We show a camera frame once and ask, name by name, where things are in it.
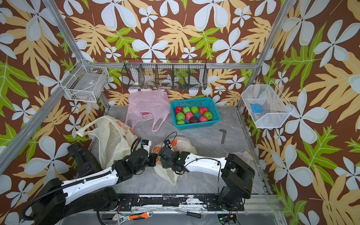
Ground white wire basket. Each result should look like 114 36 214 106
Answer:
61 60 109 103
241 82 295 129

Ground pink red fruit toy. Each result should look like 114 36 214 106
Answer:
185 112 194 121

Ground green round fruit toy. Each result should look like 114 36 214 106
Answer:
203 111 213 121

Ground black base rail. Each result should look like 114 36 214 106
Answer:
100 194 245 212

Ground white wire basket right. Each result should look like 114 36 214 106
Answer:
241 82 295 129

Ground blue object in basket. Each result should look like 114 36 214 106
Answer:
251 104 263 114

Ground pale yellow bag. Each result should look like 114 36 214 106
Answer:
150 136 199 186

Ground small red fruit toy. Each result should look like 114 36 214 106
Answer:
199 116 208 122

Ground grey allen key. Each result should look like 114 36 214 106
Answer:
219 129 227 144

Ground dark purple fruit toy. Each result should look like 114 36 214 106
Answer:
189 116 200 123

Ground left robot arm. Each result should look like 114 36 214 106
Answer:
21 137 156 225

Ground orange adjustable wrench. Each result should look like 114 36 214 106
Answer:
112 212 153 225

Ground yellow plastic bag with fruit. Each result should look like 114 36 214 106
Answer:
76 115 137 169

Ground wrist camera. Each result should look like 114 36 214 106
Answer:
141 139 152 154
164 139 171 148

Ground teal plastic basket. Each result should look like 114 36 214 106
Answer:
171 97 221 130

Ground black wire basket rear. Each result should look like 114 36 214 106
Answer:
120 58 208 91

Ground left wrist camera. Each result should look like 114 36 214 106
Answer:
141 139 152 154

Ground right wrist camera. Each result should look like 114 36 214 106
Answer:
164 139 171 148

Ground black handled screwdriver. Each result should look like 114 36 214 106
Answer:
175 210 202 219

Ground red apple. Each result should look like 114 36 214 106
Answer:
175 106 183 114

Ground green bumpy fruit toy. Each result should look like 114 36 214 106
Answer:
183 106 191 114

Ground white wire basket left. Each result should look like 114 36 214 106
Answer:
61 60 109 103

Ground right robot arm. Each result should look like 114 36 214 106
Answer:
157 146 255 211

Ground green cabbage toy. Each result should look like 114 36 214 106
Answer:
176 112 186 121

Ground green apple toy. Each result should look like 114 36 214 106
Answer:
191 106 199 114

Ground pink plastic bag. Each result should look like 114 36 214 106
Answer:
125 90 171 132

